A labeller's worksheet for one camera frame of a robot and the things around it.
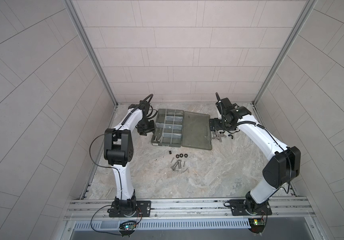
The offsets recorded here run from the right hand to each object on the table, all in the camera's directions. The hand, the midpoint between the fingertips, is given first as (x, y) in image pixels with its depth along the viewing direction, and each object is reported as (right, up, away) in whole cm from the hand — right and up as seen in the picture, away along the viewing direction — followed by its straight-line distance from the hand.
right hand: (215, 126), depth 85 cm
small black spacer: (-27, -16, +5) cm, 32 cm away
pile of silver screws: (-24, -23, -1) cm, 34 cm away
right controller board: (+15, -44, -17) cm, 50 cm away
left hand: (-36, -3, +9) cm, 38 cm away
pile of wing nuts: (+5, -7, +12) cm, 15 cm away
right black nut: (-17, -18, +4) cm, 25 cm away
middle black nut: (-20, -18, +4) cm, 27 cm away
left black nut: (-22, -18, +4) cm, 29 cm away
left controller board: (-43, -42, -20) cm, 64 cm away
